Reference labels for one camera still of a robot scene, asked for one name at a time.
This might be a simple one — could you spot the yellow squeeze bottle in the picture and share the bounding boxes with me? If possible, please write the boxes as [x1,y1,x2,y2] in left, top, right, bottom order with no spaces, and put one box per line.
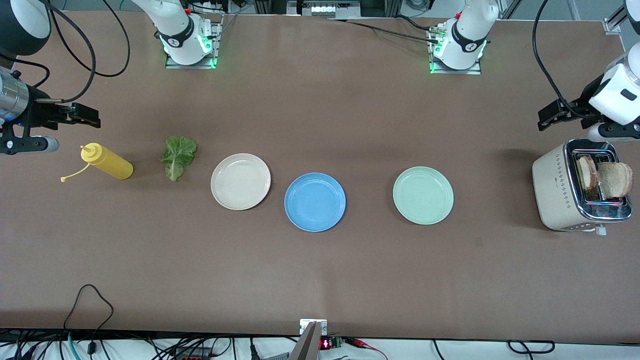
[60,142,134,183]

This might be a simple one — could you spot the dark-crust bread slice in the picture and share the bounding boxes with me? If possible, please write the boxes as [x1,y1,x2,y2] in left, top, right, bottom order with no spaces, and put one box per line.
[575,155,599,192]

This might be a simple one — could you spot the light bread slice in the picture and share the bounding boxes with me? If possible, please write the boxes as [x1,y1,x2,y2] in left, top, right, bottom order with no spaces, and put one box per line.
[596,161,634,200]

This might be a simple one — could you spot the green lettuce leaf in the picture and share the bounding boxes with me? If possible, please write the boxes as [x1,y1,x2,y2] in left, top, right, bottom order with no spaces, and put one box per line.
[161,136,198,182]

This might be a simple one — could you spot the pale green plate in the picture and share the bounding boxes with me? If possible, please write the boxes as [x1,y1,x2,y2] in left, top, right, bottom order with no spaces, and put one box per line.
[392,166,455,226]

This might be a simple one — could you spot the cream plate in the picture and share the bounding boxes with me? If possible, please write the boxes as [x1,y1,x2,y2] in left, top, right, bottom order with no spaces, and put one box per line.
[210,153,272,211]

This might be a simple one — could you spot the blue plate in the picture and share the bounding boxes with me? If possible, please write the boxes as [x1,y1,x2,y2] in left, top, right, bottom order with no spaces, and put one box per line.
[284,172,347,233]

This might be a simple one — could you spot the beige chrome toaster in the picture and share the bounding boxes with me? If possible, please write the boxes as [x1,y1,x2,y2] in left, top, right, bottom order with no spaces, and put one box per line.
[531,138,633,236]

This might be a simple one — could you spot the white device with vents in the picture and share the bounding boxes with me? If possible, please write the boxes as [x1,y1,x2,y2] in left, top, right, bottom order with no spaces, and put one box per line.
[310,0,362,19]

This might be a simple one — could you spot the red clip leads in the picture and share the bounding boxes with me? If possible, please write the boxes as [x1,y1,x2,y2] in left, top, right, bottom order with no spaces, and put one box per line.
[345,336,390,360]

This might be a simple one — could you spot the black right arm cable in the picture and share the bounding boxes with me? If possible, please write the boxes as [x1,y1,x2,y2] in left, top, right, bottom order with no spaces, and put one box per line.
[30,0,132,104]

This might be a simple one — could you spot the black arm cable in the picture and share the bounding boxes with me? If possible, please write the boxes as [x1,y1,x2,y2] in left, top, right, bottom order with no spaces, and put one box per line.
[532,0,601,120]
[30,0,132,104]

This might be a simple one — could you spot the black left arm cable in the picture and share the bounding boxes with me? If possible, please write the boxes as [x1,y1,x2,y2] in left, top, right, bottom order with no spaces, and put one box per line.
[532,0,601,120]

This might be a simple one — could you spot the aluminium frame post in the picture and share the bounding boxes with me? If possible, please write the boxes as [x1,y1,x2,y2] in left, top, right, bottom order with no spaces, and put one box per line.
[602,0,632,35]

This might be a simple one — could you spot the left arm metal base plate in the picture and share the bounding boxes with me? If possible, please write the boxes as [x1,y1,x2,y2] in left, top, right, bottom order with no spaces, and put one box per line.
[429,25,483,76]

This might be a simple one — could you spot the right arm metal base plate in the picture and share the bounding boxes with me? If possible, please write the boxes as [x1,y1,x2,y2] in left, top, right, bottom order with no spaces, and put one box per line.
[165,14,222,70]

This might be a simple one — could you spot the black cable across table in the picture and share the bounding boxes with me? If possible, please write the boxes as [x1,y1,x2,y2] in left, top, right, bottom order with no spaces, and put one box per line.
[327,17,441,45]

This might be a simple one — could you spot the black looped cable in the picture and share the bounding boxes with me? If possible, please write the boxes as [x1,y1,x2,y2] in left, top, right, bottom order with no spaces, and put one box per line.
[62,284,115,357]

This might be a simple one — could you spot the black coiled cable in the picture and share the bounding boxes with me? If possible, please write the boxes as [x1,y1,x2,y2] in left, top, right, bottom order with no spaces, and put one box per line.
[506,340,556,355]

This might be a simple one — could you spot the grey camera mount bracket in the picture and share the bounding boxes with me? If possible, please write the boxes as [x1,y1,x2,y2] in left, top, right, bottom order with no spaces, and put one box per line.
[289,318,328,360]

